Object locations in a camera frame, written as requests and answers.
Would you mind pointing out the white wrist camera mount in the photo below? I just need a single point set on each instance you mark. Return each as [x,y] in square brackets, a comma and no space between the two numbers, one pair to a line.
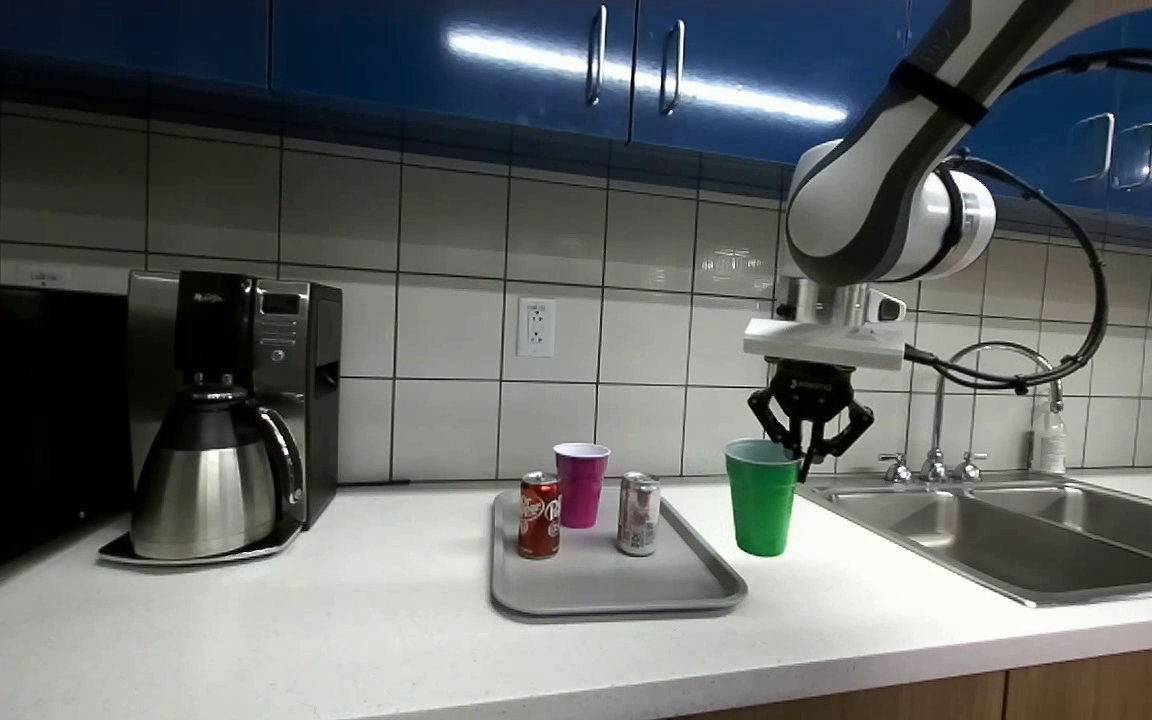
[828,324]

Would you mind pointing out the silver soda can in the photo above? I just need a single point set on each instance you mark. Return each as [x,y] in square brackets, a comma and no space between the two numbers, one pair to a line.
[637,514]

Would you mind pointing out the steel coffee carafe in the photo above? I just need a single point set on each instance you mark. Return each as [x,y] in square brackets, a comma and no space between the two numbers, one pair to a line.
[208,487]

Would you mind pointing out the green plastic cup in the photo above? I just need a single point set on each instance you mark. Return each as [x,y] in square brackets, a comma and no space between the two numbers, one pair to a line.
[760,506]

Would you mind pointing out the black microwave oven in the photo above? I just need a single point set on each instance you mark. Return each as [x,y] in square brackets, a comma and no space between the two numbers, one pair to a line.
[17,425]

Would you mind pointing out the white wall outlet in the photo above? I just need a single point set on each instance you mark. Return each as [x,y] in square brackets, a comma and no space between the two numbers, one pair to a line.
[536,324]

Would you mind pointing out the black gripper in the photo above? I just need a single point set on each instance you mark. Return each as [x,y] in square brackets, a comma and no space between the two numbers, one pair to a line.
[812,390]

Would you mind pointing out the red soda can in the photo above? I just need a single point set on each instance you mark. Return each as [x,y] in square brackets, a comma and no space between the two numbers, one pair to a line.
[536,519]

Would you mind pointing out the stainless steel double sink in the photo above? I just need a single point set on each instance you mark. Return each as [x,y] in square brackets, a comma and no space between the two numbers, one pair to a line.
[1042,542]

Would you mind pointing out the blue wall cabinets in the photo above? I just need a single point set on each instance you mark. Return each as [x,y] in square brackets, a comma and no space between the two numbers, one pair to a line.
[336,65]

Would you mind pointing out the chrome gooseneck faucet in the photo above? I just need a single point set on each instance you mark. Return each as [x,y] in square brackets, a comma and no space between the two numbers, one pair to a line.
[936,413]

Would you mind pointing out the white soap bottle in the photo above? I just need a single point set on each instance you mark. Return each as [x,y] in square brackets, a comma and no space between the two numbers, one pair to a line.
[1050,440]

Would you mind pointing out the purple plastic cup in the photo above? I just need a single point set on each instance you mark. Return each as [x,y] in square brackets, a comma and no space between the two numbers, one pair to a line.
[580,487]

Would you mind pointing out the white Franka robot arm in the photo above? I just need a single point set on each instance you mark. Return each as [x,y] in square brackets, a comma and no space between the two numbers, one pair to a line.
[868,203]

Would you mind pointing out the grey plastic tray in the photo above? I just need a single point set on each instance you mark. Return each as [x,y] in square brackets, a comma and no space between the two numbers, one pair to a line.
[603,582]

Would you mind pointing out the wooden base cabinets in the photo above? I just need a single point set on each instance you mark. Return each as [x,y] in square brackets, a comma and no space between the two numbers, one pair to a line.
[1080,687]

